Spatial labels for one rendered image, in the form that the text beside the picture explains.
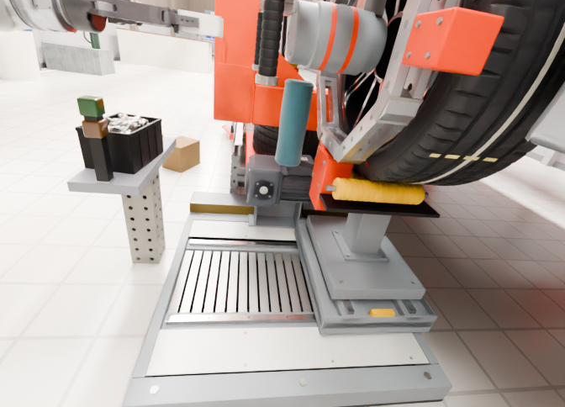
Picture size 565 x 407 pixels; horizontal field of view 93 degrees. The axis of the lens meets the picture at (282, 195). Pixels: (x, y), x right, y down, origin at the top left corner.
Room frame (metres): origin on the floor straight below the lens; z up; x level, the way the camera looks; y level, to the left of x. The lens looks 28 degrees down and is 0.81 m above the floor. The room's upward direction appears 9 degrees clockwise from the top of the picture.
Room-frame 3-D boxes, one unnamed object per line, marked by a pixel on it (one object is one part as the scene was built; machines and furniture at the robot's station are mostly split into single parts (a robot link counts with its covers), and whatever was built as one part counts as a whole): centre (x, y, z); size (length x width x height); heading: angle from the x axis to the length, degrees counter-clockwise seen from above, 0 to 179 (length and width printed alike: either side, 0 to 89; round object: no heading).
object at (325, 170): (0.77, -0.17, 0.48); 0.16 x 0.12 x 0.17; 101
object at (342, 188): (0.67, -0.26, 0.51); 0.29 x 0.06 x 0.06; 101
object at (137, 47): (8.21, 3.73, 0.40); 2.33 x 0.78 x 0.79; 101
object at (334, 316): (0.80, -0.30, 0.13); 0.50 x 0.36 x 0.10; 11
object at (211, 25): (0.52, 0.18, 0.83); 0.07 x 0.01 x 0.03; 101
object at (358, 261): (0.80, -0.30, 0.32); 0.40 x 0.30 x 0.28; 11
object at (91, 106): (0.60, 0.46, 0.64); 0.04 x 0.04 x 0.04; 11
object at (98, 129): (0.60, 0.46, 0.59); 0.04 x 0.04 x 0.04; 11
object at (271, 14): (0.56, 0.06, 0.83); 0.04 x 0.04 x 0.16
